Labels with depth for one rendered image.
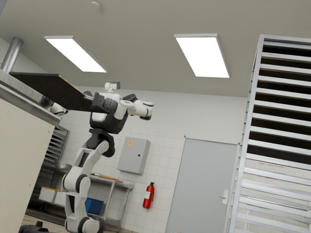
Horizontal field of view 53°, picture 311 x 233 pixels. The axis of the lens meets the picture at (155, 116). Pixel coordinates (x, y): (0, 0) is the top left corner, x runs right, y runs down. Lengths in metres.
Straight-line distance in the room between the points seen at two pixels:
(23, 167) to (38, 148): 0.13
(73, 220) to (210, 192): 3.77
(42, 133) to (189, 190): 4.47
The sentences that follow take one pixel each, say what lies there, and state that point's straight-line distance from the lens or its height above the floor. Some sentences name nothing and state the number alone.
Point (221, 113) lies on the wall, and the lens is 6.27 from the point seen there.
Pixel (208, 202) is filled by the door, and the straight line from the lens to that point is 5.93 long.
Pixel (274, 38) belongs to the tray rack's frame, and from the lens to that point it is 2.35.
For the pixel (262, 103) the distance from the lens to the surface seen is 2.15.
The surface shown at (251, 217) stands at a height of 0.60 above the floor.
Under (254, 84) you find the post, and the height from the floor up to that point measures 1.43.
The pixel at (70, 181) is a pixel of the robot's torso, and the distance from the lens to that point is 2.41.
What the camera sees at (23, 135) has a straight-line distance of 1.79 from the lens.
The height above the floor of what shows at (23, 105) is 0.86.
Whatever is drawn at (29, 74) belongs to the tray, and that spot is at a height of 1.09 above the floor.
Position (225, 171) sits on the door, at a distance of 5.96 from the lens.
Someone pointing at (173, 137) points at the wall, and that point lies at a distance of 6.35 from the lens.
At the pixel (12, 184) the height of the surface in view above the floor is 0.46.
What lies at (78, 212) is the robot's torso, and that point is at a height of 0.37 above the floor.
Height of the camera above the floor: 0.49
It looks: 17 degrees up
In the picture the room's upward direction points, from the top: 14 degrees clockwise
